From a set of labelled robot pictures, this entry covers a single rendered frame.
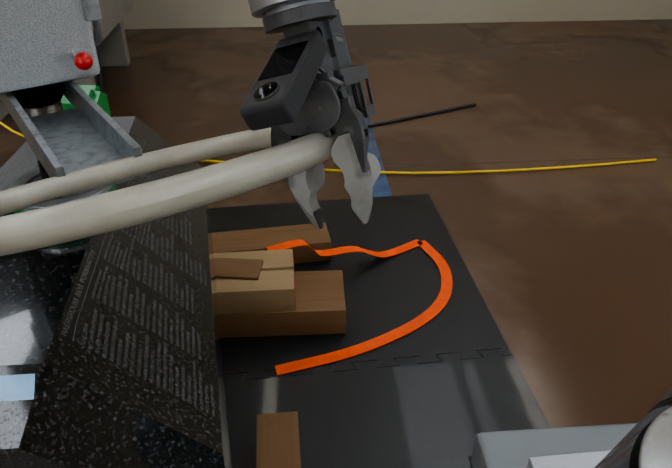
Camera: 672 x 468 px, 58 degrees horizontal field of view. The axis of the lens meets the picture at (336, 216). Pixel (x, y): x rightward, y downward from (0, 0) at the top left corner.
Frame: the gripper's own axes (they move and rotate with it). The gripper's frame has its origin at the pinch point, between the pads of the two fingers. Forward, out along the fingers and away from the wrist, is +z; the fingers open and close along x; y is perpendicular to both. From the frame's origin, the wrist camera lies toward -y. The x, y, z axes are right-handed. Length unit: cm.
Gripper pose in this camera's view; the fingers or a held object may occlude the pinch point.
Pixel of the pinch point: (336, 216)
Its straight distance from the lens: 60.4
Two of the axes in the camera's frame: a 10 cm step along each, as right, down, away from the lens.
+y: 4.4, -3.0, 8.5
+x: -8.7, 1.0, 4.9
